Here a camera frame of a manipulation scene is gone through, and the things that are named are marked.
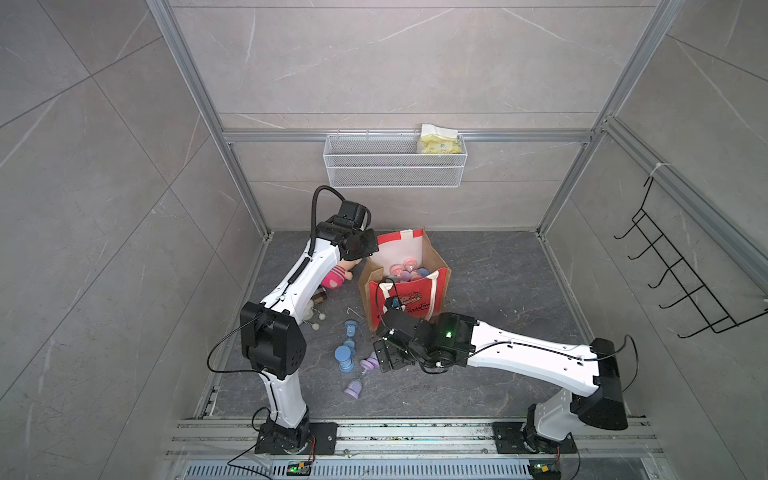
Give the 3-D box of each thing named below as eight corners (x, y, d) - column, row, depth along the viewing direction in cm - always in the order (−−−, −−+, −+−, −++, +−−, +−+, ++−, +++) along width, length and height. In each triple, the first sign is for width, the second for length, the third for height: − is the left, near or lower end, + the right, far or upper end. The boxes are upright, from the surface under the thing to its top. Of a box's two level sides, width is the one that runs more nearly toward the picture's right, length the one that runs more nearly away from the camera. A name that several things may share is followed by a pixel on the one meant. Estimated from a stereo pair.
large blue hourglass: (338, 372, 85) (333, 361, 78) (339, 357, 88) (335, 345, 81) (353, 372, 85) (350, 361, 78) (355, 357, 88) (352, 345, 81)
